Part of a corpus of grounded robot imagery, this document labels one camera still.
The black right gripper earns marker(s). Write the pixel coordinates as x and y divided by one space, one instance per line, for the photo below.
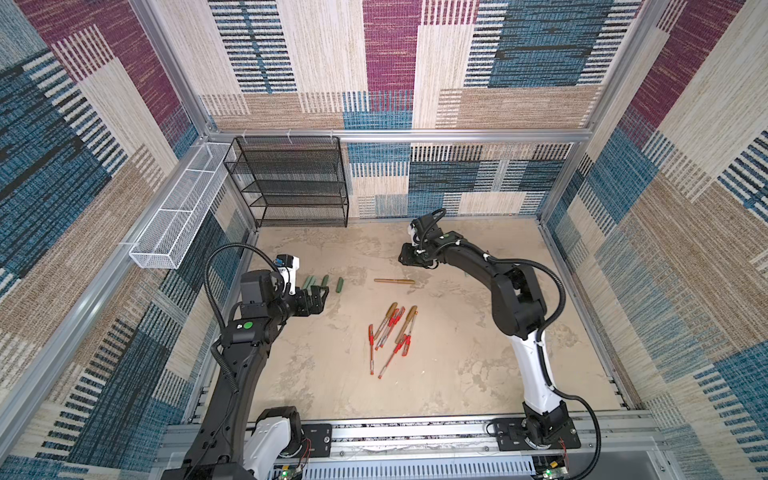
406 257

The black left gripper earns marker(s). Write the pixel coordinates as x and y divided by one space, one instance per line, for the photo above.
304 309

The brown pen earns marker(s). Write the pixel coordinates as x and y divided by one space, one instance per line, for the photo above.
385 321
408 320

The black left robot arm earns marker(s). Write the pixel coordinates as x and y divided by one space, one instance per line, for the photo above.
221 448

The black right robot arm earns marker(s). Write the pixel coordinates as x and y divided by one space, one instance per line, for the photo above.
526 297

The red gel pen short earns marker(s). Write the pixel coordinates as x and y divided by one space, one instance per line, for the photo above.
406 345

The black wire mesh shelf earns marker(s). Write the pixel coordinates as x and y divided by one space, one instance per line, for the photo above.
290 181

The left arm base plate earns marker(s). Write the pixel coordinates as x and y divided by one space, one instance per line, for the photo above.
314 442

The white wire mesh basket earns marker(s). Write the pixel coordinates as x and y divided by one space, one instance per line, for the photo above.
165 241

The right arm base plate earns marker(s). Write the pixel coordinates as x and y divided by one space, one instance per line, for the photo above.
527 434

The aluminium mounting rail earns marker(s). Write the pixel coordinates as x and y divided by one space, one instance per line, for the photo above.
354 438

